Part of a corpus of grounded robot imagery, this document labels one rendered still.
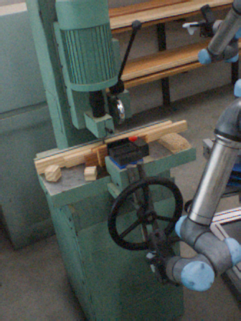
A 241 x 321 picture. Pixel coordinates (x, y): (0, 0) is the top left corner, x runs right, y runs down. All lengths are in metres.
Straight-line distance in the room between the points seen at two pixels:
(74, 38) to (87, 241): 0.76
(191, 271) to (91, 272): 0.67
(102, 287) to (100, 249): 0.20
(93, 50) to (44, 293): 1.45
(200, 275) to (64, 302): 1.30
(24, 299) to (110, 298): 0.70
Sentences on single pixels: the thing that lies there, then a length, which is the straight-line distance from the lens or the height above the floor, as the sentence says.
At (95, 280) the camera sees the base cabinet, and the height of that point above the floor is 0.44.
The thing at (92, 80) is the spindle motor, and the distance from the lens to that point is 1.41.
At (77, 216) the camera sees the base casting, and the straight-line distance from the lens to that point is 1.49.
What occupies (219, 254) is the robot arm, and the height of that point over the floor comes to 0.87.
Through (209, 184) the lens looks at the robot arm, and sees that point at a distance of 1.16.
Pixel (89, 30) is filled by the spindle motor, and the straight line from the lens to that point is 1.37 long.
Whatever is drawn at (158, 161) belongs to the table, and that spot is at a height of 0.89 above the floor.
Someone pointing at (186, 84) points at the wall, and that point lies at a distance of 4.66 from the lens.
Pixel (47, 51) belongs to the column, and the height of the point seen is 1.31.
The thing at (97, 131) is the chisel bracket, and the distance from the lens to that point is 1.50.
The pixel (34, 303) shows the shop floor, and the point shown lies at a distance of 2.33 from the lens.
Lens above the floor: 1.63
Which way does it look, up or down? 27 degrees down
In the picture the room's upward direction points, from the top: 8 degrees counter-clockwise
